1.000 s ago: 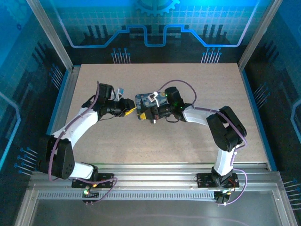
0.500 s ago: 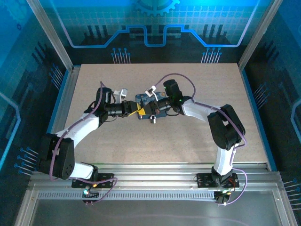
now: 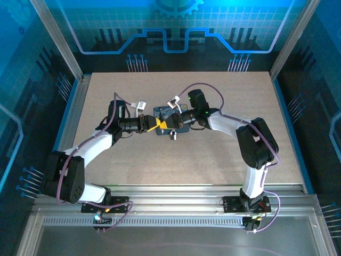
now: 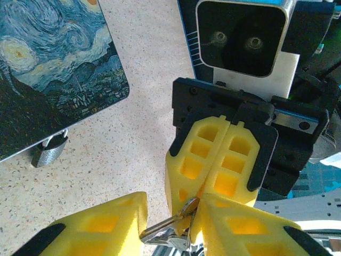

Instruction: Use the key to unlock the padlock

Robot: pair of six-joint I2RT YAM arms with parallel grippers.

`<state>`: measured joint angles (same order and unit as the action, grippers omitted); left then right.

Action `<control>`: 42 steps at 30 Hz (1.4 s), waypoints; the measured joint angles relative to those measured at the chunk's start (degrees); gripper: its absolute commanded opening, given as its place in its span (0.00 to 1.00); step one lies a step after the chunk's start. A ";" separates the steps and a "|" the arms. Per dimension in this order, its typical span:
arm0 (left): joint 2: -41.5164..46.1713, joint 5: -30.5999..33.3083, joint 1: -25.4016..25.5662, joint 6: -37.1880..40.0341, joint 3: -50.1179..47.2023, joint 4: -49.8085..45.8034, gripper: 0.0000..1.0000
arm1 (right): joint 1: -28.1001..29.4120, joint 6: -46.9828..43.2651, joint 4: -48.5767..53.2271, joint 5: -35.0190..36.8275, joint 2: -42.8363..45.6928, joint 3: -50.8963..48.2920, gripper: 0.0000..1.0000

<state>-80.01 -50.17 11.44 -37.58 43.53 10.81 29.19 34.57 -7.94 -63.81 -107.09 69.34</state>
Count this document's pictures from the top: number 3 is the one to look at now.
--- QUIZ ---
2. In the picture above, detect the dark blue lock box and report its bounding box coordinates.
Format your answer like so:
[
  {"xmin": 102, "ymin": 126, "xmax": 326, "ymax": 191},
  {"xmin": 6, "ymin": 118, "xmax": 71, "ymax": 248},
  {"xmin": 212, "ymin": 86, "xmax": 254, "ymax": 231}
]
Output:
[{"xmin": 152, "ymin": 105, "xmax": 191, "ymax": 137}]

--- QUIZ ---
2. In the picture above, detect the blue table edge strip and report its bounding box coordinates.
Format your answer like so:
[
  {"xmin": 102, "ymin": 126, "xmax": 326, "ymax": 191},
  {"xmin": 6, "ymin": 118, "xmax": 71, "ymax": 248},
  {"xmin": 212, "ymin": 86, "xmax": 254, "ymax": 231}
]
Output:
[{"xmin": 39, "ymin": 78, "xmax": 80, "ymax": 194}]

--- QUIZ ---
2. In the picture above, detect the aluminium mounting rail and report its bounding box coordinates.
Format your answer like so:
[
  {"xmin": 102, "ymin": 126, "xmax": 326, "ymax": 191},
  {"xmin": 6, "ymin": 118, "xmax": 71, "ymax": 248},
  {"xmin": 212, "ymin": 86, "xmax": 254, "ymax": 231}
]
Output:
[{"xmin": 33, "ymin": 183, "xmax": 320, "ymax": 214}]

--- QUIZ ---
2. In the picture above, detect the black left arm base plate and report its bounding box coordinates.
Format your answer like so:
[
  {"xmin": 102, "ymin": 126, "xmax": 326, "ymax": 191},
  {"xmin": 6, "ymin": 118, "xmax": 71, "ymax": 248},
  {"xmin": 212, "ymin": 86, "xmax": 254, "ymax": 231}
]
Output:
[{"xmin": 80, "ymin": 196, "xmax": 130, "ymax": 214}]

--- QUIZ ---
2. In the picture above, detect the slotted grey cable duct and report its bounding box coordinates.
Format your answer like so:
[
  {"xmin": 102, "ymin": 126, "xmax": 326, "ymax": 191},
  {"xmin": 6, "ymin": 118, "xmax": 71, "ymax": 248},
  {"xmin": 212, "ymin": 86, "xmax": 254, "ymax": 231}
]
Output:
[{"xmin": 42, "ymin": 215, "xmax": 247, "ymax": 228}]

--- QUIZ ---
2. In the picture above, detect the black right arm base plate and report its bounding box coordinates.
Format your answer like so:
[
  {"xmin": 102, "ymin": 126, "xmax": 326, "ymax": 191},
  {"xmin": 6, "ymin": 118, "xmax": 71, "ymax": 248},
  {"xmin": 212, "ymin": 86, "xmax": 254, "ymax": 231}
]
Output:
[{"xmin": 222, "ymin": 195, "xmax": 271, "ymax": 214}]

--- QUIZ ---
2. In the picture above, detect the aluminium frame post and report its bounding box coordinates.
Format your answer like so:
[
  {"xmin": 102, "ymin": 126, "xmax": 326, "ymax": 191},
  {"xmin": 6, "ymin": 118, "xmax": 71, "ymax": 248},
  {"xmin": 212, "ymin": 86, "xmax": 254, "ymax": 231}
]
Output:
[
  {"xmin": 29, "ymin": 0, "xmax": 85, "ymax": 81},
  {"xmin": 269, "ymin": 0, "xmax": 321, "ymax": 81}
]

